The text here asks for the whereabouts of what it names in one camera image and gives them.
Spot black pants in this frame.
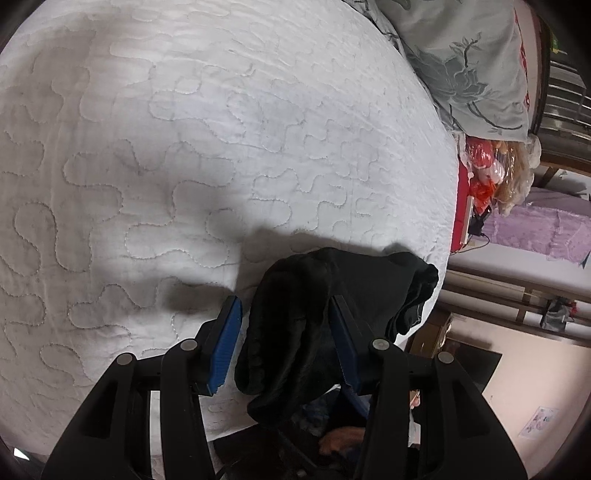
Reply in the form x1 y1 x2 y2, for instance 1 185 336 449
235 248 439 424

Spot person's left hand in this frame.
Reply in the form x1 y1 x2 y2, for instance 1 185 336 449
320 427 366 455

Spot red blanket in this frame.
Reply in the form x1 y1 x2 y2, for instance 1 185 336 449
451 162 473 253

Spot bagged plush toys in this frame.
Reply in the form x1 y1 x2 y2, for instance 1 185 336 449
464 135 542 216

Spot white quilted bed cover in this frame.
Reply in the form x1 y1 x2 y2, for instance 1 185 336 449
1 1 457 456

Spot grey floral pillow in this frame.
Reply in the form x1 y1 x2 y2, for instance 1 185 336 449
349 1 530 142

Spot red floral quilt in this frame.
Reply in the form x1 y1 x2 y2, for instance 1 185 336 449
514 9 531 113

